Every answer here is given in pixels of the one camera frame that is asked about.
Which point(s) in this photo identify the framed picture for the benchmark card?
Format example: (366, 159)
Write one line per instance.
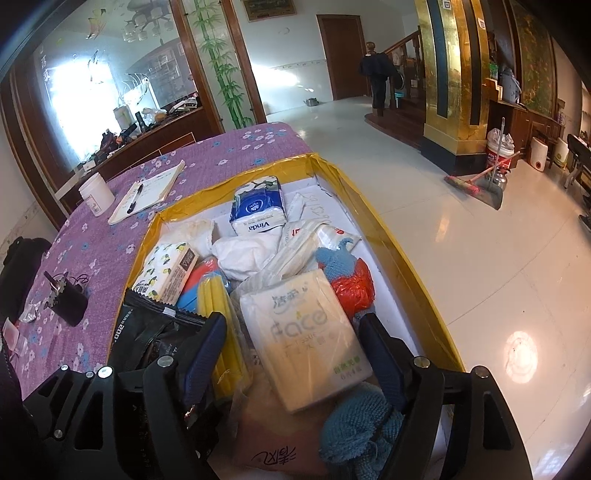
(268, 9)

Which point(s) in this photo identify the large cream tissue pack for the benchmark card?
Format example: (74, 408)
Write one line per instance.
(304, 341)

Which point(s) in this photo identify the purple floral tablecloth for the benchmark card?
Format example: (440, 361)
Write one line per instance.
(106, 258)

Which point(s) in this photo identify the yellow cardboard box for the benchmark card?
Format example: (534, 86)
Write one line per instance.
(429, 295)

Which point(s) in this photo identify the crumpled foil wrapper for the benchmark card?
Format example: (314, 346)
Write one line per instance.
(30, 314)

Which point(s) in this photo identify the white plastic jar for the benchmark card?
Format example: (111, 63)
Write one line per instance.
(96, 196)

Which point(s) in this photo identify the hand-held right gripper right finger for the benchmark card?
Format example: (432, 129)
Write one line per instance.
(383, 364)

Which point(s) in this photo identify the metal dustpan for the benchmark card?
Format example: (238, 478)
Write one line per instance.
(491, 191)

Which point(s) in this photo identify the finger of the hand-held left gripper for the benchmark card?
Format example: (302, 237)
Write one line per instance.
(51, 406)

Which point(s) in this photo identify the white bag with red print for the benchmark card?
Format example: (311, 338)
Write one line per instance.
(314, 237)

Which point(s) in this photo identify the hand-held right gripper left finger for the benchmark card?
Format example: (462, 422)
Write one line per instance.
(205, 355)

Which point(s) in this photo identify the pack of yellow black red sponges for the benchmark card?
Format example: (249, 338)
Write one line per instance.
(221, 332)

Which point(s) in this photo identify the black pen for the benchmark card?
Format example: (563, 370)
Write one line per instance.
(135, 198)

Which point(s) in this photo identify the lemon print tissue pack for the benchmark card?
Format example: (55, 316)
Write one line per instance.
(166, 272)

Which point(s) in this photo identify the red broom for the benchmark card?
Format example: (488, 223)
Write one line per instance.
(461, 184)

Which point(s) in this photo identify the dark jacket on stair post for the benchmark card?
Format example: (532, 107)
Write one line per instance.
(378, 64)

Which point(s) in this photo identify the blue knitted cloth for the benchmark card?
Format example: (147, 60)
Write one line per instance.
(334, 263)
(355, 424)

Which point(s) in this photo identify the wooden sideboard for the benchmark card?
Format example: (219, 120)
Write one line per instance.
(157, 138)

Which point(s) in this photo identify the white fluffy towel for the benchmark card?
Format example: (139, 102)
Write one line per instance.
(194, 233)

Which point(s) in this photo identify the wooden door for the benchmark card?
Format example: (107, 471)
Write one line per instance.
(344, 55)

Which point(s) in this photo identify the red plastic bag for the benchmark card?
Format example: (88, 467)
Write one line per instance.
(353, 288)

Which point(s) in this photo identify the blue white tissue pack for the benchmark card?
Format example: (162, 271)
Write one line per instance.
(256, 205)

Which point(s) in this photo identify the black foil snack packet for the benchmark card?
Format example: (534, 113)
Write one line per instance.
(147, 327)

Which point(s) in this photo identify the black electric motor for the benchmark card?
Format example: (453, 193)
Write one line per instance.
(84, 278)
(69, 302)

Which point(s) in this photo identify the black bag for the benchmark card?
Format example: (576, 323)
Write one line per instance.
(18, 277)

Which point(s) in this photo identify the clear plastic cup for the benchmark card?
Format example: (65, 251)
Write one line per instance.
(13, 339)

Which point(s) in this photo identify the white bucket with red bag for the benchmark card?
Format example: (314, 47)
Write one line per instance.
(501, 147)

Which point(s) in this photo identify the paper notepad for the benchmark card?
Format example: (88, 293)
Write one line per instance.
(157, 189)

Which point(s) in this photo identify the metal pot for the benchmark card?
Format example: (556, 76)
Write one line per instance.
(310, 102)

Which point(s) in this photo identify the grey blue thermos jug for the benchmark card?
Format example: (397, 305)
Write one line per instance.
(510, 85)

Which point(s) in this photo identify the white floor appliance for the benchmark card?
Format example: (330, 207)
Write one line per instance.
(539, 154)

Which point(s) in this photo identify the white plastic bag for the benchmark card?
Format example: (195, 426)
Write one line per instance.
(244, 256)

